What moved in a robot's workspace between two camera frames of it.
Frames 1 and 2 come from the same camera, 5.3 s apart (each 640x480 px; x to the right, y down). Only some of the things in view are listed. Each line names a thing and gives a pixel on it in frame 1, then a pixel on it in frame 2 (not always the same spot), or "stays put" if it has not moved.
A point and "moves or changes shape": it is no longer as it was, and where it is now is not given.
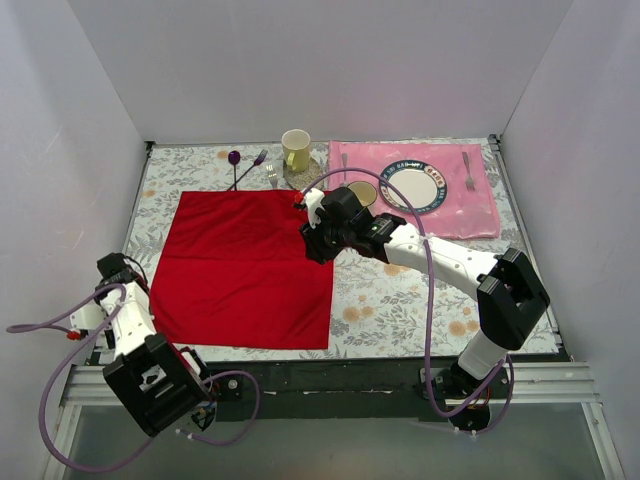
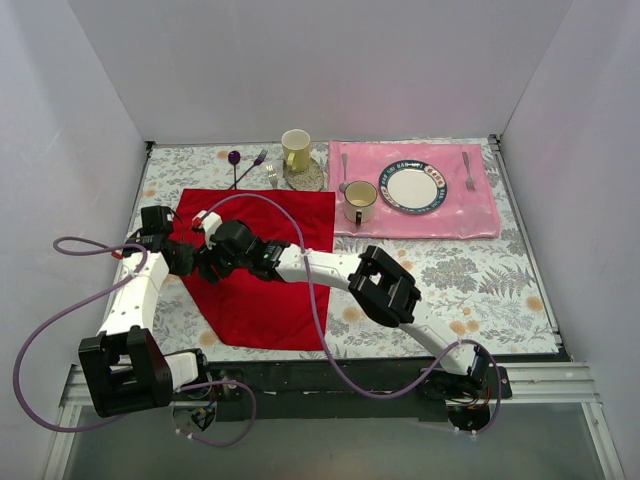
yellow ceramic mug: (296, 143) stays put
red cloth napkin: (233, 270) moves or changes shape
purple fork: (258, 160) stays put
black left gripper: (110, 265) to (182, 258)
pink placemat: (467, 209) stays put
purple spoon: (233, 158) stays put
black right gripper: (318, 244) to (208, 267)
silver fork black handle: (272, 176) stays put
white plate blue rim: (421, 184) stays put
